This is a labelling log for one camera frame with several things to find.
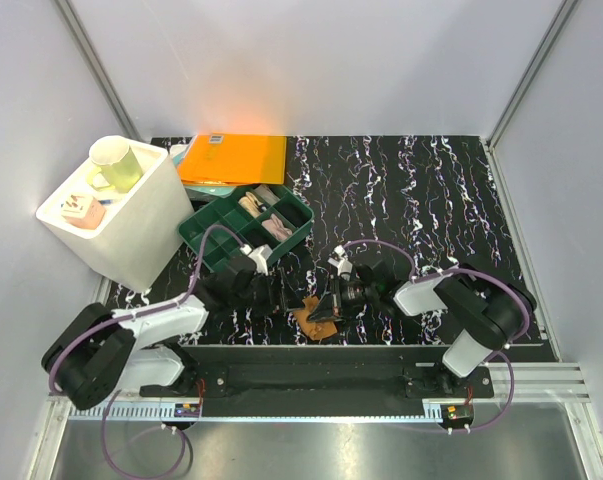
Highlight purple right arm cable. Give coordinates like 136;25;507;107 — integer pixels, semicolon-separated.
338;239;535;434

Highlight brown boxer briefs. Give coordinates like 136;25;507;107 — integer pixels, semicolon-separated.
293;296;338;341

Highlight yellow green cup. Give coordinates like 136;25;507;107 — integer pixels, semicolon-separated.
86;135;143;193

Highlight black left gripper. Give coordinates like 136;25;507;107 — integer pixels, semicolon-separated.
231;267;304;316

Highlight beige rolled sock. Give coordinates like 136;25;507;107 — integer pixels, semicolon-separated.
238;191;269;218

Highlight pink box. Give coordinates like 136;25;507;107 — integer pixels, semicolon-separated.
61;194;106;230

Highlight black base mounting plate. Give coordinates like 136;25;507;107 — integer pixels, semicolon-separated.
75;343;557;419

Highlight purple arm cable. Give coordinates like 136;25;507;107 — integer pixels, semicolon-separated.
338;239;535;434
48;224;252;475

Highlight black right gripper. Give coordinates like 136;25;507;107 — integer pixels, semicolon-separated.
308;274;378;324

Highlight orange and teal folders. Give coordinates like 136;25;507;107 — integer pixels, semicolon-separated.
169;133;287;202

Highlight grey rolled sock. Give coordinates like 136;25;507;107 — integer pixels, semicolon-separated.
254;184;280;206

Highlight pink rolled sock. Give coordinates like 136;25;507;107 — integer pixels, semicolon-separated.
261;214;293;243

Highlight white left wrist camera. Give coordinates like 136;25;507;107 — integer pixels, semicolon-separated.
240;244;272;275

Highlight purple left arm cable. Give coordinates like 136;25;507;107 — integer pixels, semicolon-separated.
48;224;252;475

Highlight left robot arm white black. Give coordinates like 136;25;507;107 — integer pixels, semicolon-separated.
41;267;303;410

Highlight green divided organizer tray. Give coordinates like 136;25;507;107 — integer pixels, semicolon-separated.
178;185;314;272

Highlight aluminium front rail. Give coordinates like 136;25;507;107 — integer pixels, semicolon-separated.
61;362;589;424

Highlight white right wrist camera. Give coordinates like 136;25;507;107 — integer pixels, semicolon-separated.
328;245;353;279

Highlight white storage bin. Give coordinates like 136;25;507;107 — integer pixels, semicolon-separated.
36;140;193;292

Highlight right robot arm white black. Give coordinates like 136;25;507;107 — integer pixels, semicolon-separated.
307;256;537;397

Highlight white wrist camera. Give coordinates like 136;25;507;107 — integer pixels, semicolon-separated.
240;244;272;275
328;245;353;279

